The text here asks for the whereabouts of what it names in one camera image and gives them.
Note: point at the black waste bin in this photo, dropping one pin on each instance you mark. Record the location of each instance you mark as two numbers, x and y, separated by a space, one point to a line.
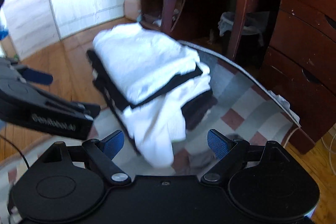
253 24

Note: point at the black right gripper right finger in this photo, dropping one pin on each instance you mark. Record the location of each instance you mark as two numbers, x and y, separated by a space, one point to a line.
261 180

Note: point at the stack of folded clothes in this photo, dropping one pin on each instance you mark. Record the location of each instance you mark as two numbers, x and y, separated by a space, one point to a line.
150 77

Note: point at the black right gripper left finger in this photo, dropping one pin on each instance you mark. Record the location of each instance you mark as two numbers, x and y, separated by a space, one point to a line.
70 180

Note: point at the pink box on floor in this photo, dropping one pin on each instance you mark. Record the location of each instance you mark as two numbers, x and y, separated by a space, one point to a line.
132 10

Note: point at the dark wooden dresser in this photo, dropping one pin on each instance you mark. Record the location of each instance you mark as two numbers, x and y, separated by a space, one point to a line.
299 65

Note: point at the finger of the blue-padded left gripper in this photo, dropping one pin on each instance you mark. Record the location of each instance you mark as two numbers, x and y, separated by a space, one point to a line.
35 76

